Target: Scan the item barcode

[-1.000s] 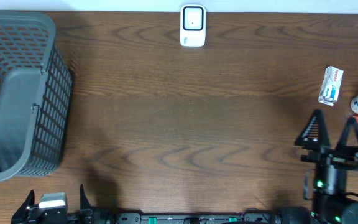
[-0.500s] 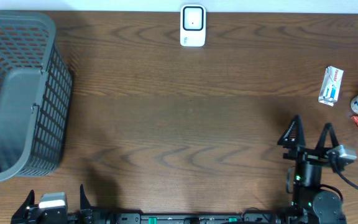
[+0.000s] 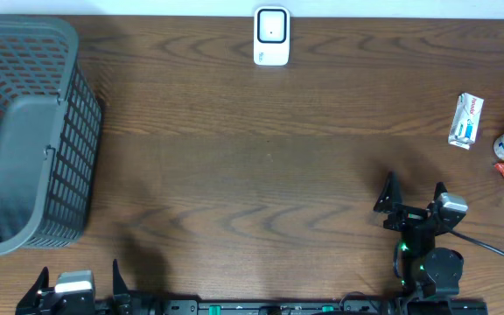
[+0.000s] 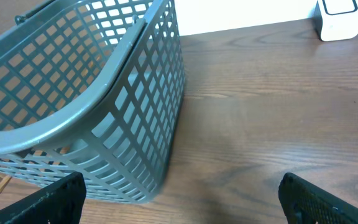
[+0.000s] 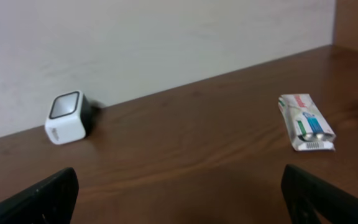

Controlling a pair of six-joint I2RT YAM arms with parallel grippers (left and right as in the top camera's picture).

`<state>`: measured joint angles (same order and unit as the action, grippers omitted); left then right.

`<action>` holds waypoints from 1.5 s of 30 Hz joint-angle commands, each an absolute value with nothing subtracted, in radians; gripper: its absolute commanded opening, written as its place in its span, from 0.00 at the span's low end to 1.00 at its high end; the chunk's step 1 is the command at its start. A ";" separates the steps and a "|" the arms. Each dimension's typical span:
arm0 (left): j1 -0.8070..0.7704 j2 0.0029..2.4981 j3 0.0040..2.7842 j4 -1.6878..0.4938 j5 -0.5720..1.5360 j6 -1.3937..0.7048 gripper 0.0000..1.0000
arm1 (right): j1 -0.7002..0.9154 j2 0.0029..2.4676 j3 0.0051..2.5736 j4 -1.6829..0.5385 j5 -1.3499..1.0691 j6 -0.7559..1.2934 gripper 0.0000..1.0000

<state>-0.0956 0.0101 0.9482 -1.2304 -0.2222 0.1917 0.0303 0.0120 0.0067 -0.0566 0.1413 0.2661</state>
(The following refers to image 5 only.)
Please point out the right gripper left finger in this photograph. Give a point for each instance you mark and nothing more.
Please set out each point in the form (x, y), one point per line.
(51, 200)

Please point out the white Panadol box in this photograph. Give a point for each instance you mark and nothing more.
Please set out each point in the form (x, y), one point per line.
(307, 128)

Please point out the brown cardboard panel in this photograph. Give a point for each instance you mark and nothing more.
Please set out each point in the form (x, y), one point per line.
(346, 24)

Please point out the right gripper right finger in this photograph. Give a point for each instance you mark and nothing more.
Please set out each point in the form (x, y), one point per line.
(306, 196)

